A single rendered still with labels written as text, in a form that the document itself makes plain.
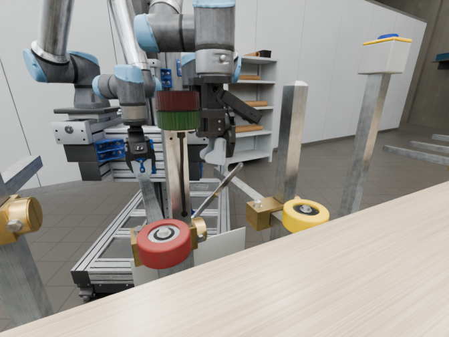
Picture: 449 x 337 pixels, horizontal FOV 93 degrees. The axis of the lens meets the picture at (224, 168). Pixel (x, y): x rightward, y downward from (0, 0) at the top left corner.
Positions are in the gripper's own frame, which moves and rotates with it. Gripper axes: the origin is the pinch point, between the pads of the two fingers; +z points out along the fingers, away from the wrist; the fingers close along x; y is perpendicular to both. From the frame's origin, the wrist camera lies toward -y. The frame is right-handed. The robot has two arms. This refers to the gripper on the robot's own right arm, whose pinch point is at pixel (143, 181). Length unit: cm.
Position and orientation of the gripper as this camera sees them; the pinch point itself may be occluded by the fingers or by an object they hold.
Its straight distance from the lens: 76.5
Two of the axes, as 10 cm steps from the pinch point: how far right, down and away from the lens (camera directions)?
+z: 0.0, 9.4, 3.4
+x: -9.1, 1.4, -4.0
